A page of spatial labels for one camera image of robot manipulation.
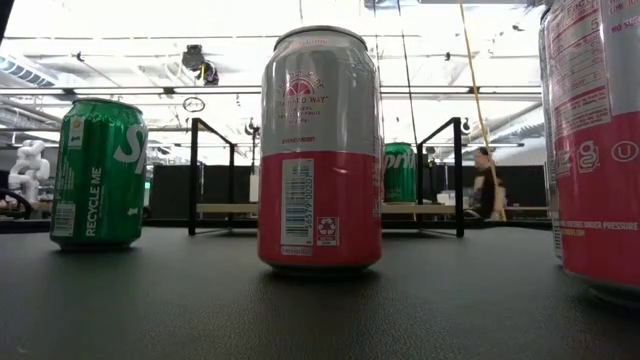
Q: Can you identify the pink and silver can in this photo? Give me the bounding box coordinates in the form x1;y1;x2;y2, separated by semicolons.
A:
543;0;640;306
257;24;384;275

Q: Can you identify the green Sprite can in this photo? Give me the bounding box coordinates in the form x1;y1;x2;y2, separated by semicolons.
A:
49;97;150;250
382;141;418;204

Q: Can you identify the tall silver energy drink can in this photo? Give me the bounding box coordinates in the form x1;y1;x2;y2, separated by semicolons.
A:
537;4;564;261

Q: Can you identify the wooden shelf with black legs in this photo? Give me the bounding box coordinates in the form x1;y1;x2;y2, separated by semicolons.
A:
187;116;465;239

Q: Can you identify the person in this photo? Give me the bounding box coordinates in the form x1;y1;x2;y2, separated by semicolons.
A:
472;146;507;221

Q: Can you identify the black table mat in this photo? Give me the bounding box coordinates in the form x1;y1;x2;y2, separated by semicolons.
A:
0;224;640;360

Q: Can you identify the dark hanging device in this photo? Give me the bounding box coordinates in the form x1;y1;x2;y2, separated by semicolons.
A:
180;43;220;86

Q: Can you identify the black chair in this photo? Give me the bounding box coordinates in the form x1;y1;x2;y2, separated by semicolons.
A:
0;187;32;220

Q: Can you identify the yellow cable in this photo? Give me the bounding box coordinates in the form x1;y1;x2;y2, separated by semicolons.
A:
457;0;507;222

